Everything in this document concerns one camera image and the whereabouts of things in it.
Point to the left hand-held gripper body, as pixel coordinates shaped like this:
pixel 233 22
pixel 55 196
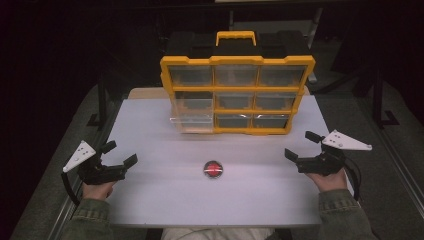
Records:
pixel 100 173

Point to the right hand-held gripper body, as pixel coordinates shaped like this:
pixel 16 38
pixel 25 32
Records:
pixel 321 165

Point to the clear plastic drawer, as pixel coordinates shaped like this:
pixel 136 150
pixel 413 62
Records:
pixel 193 121

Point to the red round tin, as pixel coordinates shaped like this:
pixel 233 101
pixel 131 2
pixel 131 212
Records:
pixel 213 169

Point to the yellow and black drawer organizer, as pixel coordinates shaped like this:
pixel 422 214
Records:
pixel 233 89

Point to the person's left hand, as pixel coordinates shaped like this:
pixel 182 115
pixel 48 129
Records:
pixel 96 190

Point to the person's right hand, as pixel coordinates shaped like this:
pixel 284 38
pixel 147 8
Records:
pixel 330 183

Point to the black metal stand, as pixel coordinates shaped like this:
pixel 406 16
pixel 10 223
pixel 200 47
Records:
pixel 380 100
pixel 101 100

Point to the wooden board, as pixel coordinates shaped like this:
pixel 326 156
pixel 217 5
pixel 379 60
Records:
pixel 146 93

